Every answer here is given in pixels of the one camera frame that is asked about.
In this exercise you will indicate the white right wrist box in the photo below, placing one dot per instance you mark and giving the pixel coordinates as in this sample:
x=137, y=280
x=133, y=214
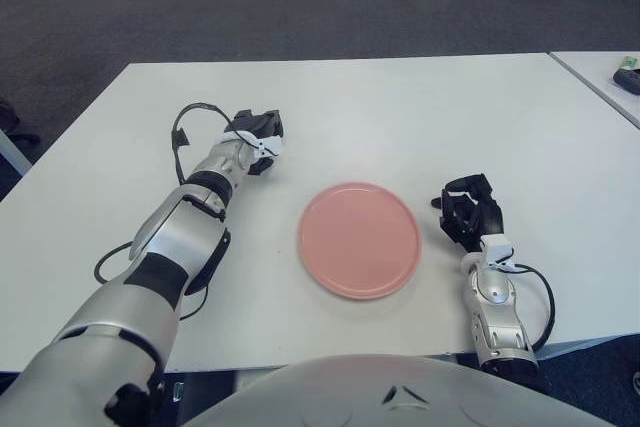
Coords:
x=496, y=247

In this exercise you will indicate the black caster wheel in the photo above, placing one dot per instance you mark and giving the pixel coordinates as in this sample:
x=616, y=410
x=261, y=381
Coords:
x=637, y=384

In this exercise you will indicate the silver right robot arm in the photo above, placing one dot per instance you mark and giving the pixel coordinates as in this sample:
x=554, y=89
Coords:
x=492, y=317

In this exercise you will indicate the black handheld controller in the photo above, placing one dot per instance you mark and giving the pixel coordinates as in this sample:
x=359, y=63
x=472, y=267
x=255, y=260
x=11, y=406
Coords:
x=629, y=81

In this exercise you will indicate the pink round plate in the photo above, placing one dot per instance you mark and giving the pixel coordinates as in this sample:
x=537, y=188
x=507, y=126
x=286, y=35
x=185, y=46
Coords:
x=360, y=242

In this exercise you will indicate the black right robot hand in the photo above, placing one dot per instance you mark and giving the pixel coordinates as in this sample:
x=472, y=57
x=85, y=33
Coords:
x=475, y=212

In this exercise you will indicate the dark chair base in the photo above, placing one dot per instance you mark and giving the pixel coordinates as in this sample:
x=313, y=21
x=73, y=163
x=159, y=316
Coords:
x=10, y=117

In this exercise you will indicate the green yellow packet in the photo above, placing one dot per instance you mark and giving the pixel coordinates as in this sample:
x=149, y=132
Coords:
x=631, y=62

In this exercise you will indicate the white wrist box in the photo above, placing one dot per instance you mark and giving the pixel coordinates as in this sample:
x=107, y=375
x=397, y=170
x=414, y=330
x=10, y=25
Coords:
x=496, y=247
x=267, y=146

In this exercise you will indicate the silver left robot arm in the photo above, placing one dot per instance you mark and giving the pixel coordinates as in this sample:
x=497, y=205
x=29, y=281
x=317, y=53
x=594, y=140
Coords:
x=170, y=232

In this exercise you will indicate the grey robot torso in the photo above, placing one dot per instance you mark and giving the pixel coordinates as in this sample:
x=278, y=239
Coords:
x=350, y=397

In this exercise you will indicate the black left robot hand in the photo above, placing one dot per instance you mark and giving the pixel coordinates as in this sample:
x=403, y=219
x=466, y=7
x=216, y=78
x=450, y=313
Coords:
x=260, y=122

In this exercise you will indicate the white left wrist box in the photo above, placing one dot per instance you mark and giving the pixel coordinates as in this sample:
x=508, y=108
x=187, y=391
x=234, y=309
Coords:
x=267, y=146

